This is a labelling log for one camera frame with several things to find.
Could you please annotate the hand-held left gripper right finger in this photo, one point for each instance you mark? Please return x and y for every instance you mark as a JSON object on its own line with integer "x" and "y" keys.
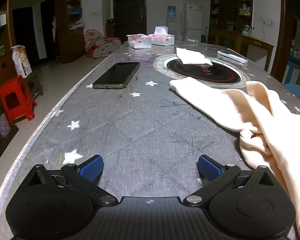
{"x": 208, "y": 168}

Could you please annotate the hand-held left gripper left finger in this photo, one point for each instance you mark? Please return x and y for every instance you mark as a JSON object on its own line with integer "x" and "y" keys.
{"x": 91, "y": 167}

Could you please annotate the cream garment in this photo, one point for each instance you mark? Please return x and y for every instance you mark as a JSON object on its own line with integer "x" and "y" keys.
{"x": 265, "y": 120}

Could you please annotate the round built-in cooktop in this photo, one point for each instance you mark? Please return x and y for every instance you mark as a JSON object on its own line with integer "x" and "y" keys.
{"x": 215, "y": 76}

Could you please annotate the black smartphone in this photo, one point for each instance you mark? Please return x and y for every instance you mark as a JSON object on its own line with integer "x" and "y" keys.
{"x": 115, "y": 75}

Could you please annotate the patterned purple bin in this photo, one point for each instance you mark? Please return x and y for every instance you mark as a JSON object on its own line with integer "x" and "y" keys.
{"x": 0, "y": 126}

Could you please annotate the white tissue paper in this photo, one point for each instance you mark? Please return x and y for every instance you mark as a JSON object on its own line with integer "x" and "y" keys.
{"x": 190, "y": 56}

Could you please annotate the red plastic stool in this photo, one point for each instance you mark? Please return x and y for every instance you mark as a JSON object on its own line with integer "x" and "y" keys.
{"x": 12, "y": 85}

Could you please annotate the white power strip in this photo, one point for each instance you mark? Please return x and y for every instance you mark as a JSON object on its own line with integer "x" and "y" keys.
{"x": 232, "y": 57}

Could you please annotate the blue upholstered chair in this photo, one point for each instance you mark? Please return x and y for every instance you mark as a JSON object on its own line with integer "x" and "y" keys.
{"x": 298, "y": 91}

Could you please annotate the polka dot play tent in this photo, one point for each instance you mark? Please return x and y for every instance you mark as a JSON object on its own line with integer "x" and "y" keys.
{"x": 102, "y": 47}

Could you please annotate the printed paper sack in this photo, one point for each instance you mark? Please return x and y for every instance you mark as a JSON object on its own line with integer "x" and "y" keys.
{"x": 21, "y": 60}

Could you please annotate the small flat packet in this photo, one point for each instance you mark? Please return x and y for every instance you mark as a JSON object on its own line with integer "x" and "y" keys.
{"x": 193, "y": 40}

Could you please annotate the wooden desk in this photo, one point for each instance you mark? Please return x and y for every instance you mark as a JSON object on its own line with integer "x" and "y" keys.
{"x": 250, "y": 42}

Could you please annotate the white pink tissue box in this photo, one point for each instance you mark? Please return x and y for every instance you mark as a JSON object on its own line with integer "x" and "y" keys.
{"x": 162, "y": 40}
{"x": 140, "y": 42}

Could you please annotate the arched wooden shelf cabinet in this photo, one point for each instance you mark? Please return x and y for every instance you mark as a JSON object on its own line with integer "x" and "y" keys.
{"x": 62, "y": 30}

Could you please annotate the glass jar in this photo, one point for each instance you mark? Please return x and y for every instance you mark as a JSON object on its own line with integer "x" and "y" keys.
{"x": 247, "y": 30}

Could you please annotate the hanging pink cloth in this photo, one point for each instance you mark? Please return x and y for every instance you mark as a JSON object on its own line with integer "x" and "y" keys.
{"x": 54, "y": 27}

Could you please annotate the white water dispenser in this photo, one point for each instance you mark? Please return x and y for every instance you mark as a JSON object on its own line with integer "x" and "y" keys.
{"x": 172, "y": 28}

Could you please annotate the white refrigerator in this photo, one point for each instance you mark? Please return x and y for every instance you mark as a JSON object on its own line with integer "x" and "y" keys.
{"x": 192, "y": 20}

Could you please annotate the dark wooden door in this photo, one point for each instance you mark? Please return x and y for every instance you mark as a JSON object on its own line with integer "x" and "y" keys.
{"x": 128, "y": 12}

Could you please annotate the blue water bottle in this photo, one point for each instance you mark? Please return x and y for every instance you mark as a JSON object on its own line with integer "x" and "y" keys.
{"x": 171, "y": 12}

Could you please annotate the dark wooden shelf cabinet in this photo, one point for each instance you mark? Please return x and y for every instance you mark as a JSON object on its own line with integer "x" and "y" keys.
{"x": 222, "y": 0}

